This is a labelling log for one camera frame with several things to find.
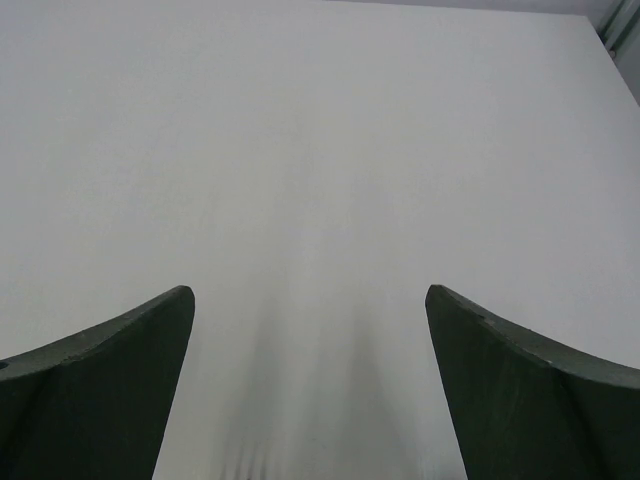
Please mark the aluminium frame post right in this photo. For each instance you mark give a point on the aluminium frame post right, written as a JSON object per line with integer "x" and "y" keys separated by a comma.
{"x": 617, "y": 25}

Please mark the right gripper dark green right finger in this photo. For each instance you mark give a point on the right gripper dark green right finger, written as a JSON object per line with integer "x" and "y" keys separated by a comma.
{"x": 524, "y": 406}

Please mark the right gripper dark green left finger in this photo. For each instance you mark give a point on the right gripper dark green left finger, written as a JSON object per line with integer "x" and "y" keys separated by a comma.
{"x": 95, "y": 404}

